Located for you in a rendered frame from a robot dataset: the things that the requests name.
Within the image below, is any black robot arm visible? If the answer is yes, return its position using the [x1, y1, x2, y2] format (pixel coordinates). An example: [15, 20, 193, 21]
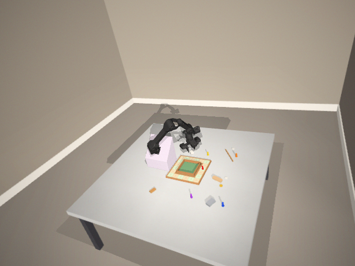
[147, 118, 201, 155]

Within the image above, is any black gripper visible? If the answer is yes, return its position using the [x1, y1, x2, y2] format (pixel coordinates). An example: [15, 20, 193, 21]
[180, 136, 201, 152]

